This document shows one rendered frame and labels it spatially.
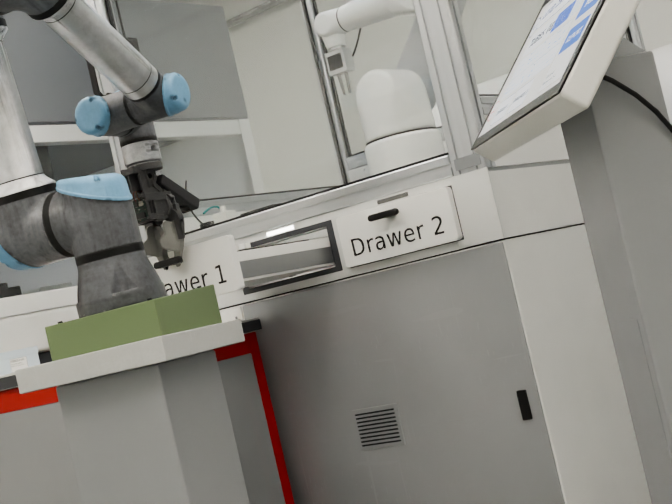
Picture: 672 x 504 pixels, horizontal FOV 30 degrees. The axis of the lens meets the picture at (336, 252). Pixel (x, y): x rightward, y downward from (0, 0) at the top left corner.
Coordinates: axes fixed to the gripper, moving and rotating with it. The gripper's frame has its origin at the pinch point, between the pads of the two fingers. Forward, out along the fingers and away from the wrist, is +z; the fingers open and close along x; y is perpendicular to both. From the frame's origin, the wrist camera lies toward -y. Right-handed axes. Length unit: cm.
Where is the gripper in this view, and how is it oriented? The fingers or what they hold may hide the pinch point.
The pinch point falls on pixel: (173, 261)
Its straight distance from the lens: 254.5
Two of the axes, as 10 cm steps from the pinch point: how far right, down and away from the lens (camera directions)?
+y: -5.9, 1.1, -8.0
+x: 7.7, -2.0, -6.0
